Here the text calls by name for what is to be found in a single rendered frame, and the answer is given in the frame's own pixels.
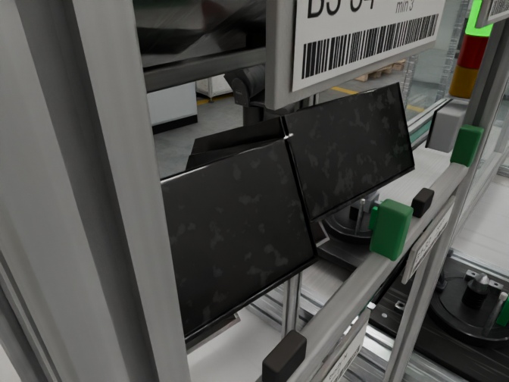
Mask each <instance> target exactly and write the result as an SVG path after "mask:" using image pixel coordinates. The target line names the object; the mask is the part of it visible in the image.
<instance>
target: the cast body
mask: <svg viewBox="0 0 509 382"><path fill-rule="evenodd" d="M362 199H365V203H364V211H365V212H367V213H369V212H370V211H371V210H372V208H373V207H374V206H376V207H379V205H380V204H381V202H379V201H378V200H379V193H378V192H377V190H376V191H375V192H373V193H371V194H369V195H367V196H365V197H363V198H362ZM360 203H361V199H359V200H357V201H356V202H354V203H352V204H350V206H352V207H354V208H357V209H359V208H360Z"/></svg>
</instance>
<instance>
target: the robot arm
mask: <svg viewBox="0 0 509 382"><path fill-rule="evenodd" d="M223 77H224V78H225V80H226V81H227V82H228V84H229V86H230V88H231V89H232V91H233V95H234V100H235V104H237V105H241V106H242V119H243V126H245V125H249V124H253V123H257V122H260V121H265V120H268V119H271V118H275V117H279V116H283V115H285V114H290V113H293V112H294V111H295V103H292V104H291V105H287V106H285V107H282V108H279V109H277V110H271V109H268V108H266V106H265V64H260V65H257V66H254V67H248V68H245V69H241V70H237V71H233V72H230V73H227V74H225V75H224V76H223Z"/></svg>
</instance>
